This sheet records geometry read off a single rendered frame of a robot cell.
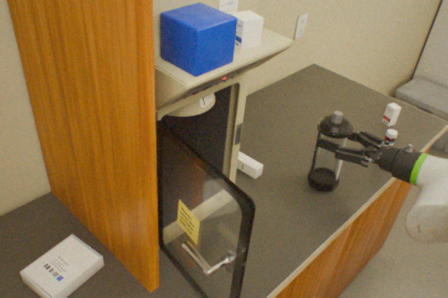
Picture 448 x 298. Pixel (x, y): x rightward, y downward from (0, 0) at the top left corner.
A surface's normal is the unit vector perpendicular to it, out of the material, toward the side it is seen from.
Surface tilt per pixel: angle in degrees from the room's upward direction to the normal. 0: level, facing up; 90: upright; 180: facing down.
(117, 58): 90
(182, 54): 90
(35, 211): 0
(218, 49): 90
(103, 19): 90
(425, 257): 0
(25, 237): 0
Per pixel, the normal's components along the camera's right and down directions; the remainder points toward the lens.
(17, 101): 0.71, 0.47
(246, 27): 0.55, 0.55
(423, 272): 0.07, -0.79
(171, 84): -0.70, 0.40
